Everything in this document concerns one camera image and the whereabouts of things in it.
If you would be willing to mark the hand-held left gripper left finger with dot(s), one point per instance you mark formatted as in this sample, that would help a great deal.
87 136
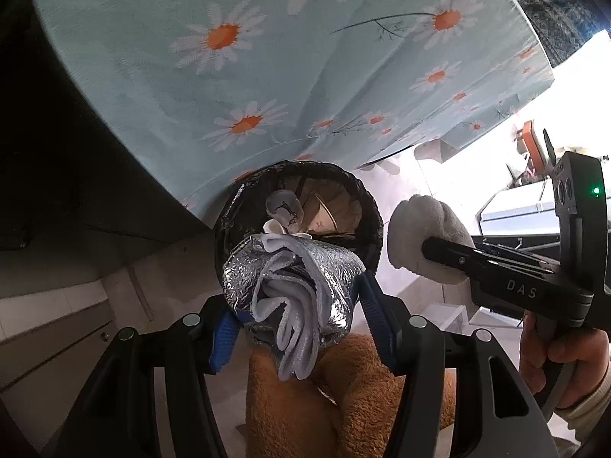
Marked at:
222 341

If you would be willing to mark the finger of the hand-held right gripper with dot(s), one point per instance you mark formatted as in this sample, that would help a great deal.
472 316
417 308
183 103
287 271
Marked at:
520 255
453 260

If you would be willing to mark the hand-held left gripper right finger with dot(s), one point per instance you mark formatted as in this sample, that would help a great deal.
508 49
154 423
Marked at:
377 312

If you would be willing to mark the white cloth ball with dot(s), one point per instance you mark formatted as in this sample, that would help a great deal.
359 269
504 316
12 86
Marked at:
415 224

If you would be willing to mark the silver foil bag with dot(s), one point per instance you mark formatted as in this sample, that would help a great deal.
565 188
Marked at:
334 272

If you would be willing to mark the grey white cloth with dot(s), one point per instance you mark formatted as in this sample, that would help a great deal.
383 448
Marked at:
291 324

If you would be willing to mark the trash bin with black bag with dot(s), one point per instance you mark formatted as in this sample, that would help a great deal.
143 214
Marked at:
367 210

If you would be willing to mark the brown crushed paper cup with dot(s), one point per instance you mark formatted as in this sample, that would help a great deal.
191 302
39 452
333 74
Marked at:
334 210

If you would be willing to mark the clear plastic cup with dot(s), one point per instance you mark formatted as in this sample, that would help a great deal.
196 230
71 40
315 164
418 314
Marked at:
285 207

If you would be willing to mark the person's cream sleeved forearm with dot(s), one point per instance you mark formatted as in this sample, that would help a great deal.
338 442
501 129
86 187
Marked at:
589 415

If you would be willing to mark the person's right hand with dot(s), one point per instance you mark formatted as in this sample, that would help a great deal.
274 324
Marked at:
592 358

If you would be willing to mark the white chest freezer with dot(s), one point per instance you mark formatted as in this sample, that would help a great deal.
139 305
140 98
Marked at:
520 214

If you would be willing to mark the person's orange fleece leg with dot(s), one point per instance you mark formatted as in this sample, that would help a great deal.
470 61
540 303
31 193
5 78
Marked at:
296 415

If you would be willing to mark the orange object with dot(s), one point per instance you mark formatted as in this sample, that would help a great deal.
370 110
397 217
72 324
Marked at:
530 136

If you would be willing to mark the grey kitchen base cabinet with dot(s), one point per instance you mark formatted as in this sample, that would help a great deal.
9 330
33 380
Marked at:
47 343

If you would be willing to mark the blue daisy print tablecloth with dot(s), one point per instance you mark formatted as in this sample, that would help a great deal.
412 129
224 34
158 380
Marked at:
286 81

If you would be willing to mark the blue patterned cloth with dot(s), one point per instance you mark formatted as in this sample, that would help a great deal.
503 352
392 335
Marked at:
549 0

